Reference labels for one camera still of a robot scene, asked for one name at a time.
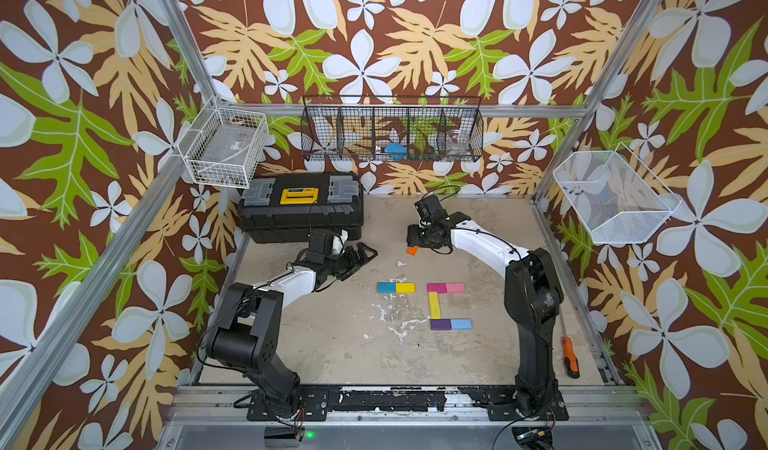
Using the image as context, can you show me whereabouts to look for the white wire basket right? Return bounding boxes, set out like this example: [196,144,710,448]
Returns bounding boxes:
[553,144,682,245]

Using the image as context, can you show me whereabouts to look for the long yellow block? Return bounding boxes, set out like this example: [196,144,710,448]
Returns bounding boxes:
[428,292,442,320]

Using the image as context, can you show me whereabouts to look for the white wire basket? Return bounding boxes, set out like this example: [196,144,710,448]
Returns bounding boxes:
[553,144,682,245]
[179,99,270,189]

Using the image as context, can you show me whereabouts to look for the purple block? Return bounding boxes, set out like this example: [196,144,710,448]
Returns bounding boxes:
[429,319,452,331]

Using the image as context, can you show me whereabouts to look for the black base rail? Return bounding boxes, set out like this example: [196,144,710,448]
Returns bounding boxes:
[247,383,570,422]

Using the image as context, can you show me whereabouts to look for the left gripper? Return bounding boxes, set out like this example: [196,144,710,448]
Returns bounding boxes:
[324,242,377,278]

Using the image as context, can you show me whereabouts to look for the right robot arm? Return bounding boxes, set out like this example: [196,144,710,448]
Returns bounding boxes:
[406,194,563,418]

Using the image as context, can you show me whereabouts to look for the black wire basket rear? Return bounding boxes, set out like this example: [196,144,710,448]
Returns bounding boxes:
[299,95,485,162]

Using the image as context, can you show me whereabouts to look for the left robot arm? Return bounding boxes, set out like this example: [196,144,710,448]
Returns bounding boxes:
[201,229,378,419]

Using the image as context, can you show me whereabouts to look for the white wire basket left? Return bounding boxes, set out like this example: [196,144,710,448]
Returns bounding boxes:
[179,99,270,189]

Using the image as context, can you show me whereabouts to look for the blue object in basket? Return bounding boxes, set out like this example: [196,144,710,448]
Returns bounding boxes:
[384,143,408,161]

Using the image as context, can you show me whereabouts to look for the light blue block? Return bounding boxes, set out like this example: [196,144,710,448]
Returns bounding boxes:
[450,318,473,330]

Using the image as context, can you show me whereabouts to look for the orange handled tool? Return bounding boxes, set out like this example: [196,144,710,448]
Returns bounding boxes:
[561,336,580,379]

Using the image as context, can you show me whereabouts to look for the black toolbox yellow handle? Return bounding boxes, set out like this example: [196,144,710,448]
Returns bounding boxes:
[237,173,364,244]

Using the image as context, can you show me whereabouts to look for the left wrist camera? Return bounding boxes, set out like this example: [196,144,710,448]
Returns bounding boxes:
[331,229,348,255]

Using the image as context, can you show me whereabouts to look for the teal block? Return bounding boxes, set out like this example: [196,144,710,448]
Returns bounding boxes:
[377,282,397,294]

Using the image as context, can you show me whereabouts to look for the pink block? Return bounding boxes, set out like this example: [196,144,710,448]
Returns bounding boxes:
[445,283,466,293]

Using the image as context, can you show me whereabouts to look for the magenta block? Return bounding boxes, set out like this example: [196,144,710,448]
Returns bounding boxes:
[427,283,447,294]

